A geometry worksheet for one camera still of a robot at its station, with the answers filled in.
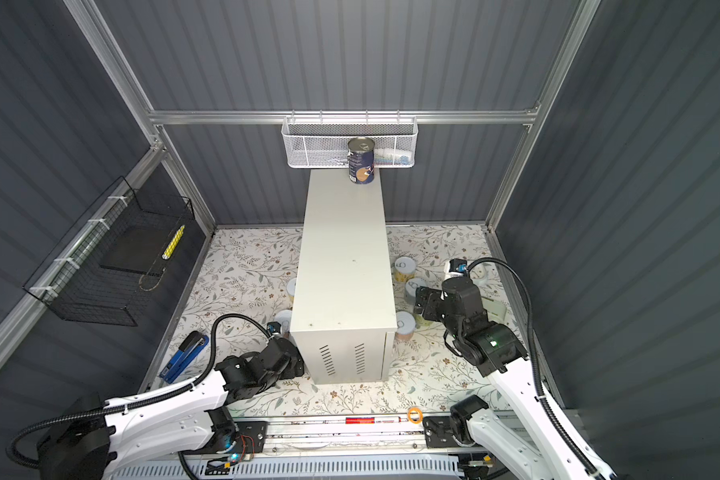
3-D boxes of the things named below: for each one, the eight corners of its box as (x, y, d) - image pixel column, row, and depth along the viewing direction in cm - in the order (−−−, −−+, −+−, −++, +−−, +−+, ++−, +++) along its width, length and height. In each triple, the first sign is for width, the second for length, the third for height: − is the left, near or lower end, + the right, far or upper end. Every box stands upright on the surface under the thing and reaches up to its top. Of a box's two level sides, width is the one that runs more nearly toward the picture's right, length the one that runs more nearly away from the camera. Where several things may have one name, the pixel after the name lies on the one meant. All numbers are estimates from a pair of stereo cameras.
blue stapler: (164, 381, 85) (154, 375, 81) (199, 336, 93) (192, 329, 89) (175, 386, 84) (165, 380, 80) (209, 340, 92) (202, 333, 88)
